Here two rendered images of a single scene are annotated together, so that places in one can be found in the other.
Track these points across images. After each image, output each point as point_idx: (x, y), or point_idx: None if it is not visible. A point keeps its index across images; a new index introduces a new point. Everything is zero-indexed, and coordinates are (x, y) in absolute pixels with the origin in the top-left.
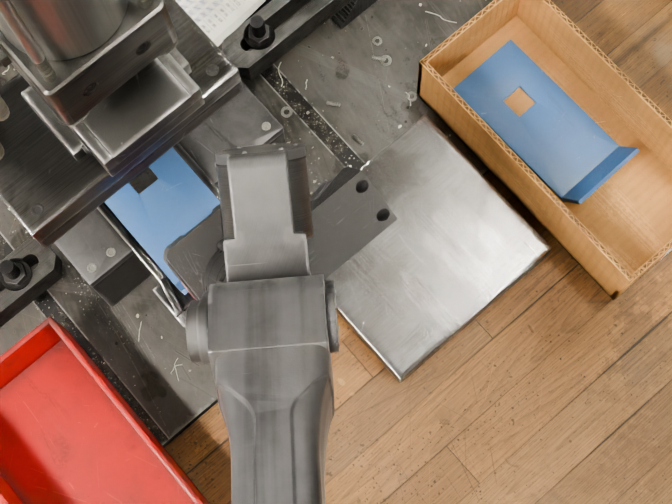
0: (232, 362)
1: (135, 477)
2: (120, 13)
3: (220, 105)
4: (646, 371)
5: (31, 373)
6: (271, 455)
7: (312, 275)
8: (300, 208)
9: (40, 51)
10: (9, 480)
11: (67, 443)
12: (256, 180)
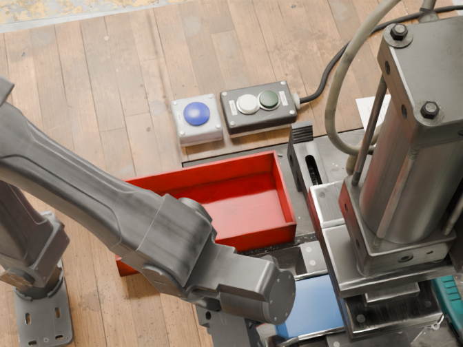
0: (154, 200)
1: None
2: (372, 226)
3: (344, 323)
4: None
5: (278, 213)
6: (91, 184)
7: (185, 273)
8: (235, 301)
9: (357, 167)
10: (228, 180)
11: (231, 214)
12: (255, 272)
